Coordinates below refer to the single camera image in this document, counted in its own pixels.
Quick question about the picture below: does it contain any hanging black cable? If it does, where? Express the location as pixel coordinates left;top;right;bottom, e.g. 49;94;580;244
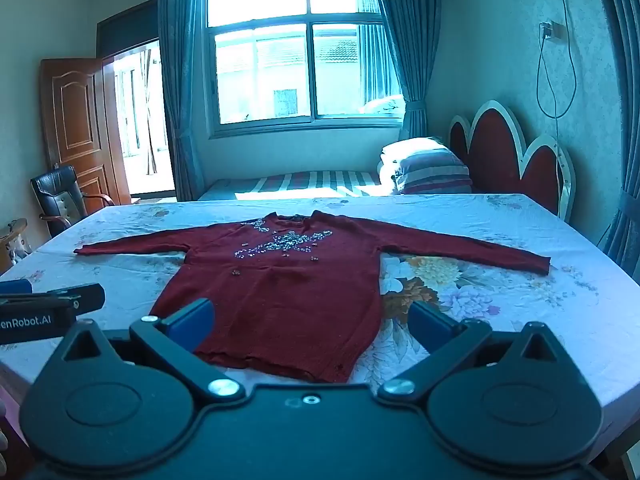
536;0;579;121

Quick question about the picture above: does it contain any teal curtain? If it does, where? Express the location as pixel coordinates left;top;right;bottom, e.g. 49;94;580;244
586;0;640;283
369;0;444;142
157;0;207;202

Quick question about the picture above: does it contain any dark red beaded sweater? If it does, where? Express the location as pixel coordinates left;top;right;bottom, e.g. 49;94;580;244
74;210;552;385

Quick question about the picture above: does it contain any striped bed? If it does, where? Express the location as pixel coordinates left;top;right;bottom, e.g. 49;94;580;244
197;170;397;202

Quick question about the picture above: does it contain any floral bed sheet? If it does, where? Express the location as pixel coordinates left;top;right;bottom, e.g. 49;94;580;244
0;193;640;463

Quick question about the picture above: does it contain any wall socket with charger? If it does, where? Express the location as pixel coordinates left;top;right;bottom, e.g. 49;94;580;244
539;20;567;42

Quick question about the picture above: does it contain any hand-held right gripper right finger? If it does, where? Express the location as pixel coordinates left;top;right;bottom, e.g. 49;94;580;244
377;301;571;403

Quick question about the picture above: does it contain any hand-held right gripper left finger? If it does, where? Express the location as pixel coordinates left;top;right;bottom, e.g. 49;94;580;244
62;298;246;403

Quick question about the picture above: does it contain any black leather office chair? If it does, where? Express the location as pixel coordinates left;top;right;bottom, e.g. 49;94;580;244
30;165;117;239

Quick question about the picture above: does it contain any red scalloped headboard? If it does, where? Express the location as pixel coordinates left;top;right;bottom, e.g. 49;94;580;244
447;100;577;223

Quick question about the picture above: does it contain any wooden rocking toy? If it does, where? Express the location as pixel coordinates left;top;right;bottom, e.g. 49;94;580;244
0;218;32;267

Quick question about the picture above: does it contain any white pillow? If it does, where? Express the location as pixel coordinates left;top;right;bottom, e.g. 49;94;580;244
377;137;453;193

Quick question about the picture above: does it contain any striped pillow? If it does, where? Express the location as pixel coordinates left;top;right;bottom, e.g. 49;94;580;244
395;149;474;195

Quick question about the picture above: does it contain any brown wooden door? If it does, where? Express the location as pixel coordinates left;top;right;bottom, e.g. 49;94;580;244
40;57;132;207

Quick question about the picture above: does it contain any sliding glass window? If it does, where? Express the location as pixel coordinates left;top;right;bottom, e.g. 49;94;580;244
200;0;407;139

